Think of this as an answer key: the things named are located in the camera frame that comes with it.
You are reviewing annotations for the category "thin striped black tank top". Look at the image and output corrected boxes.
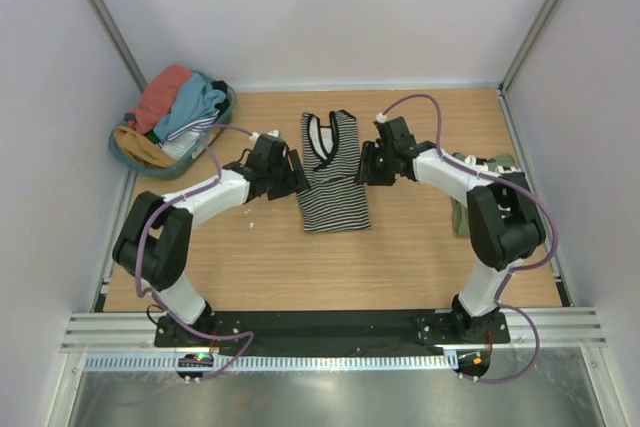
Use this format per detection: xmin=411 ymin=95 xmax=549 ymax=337
xmin=297 ymin=110 xmax=371 ymax=233

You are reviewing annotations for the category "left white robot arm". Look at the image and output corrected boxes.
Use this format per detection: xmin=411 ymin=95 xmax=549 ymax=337
xmin=112 ymin=133 xmax=309 ymax=347

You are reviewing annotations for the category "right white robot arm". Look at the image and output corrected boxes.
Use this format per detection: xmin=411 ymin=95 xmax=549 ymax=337
xmin=356 ymin=114 xmax=546 ymax=343

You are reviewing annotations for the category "olive green folded tank top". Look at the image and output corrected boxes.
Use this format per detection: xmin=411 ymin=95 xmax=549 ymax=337
xmin=449 ymin=151 xmax=516 ymax=239

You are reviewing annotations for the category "wide striped folded tank top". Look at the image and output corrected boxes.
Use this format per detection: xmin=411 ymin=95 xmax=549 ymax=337
xmin=454 ymin=153 xmax=522 ymax=179

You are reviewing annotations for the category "white striped garment in basket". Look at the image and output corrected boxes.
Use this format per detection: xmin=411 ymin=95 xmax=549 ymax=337
xmin=161 ymin=116 xmax=217 ymax=160

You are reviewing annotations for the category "light blue garment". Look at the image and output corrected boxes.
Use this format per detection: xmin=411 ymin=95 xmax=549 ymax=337
xmin=153 ymin=71 xmax=231 ymax=143

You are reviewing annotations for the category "coral red garment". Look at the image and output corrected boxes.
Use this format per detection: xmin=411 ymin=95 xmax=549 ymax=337
xmin=125 ymin=64 xmax=193 ymax=134

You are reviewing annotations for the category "mustard brown garment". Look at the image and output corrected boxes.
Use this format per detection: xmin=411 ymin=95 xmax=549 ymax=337
xmin=113 ymin=126 xmax=176 ymax=169

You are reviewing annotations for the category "teal laundry basket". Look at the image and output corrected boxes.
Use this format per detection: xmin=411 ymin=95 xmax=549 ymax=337
xmin=108 ymin=85 xmax=237 ymax=180

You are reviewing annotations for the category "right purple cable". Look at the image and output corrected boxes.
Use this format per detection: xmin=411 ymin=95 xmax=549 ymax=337
xmin=377 ymin=93 xmax=559 ymax=383

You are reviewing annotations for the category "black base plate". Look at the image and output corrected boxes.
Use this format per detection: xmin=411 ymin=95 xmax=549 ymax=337
xmin=153 ymin=309 xmax=512 ymax=349

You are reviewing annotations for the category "slotted white cable duct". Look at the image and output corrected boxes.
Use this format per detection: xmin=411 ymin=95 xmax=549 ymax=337
xmin=84 ymin=352 xmax=458 ymax=373

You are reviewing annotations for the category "aluminium frame rail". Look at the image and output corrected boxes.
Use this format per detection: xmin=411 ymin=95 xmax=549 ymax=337
xmin=62 ymin=307 xmax=606 ymax=357

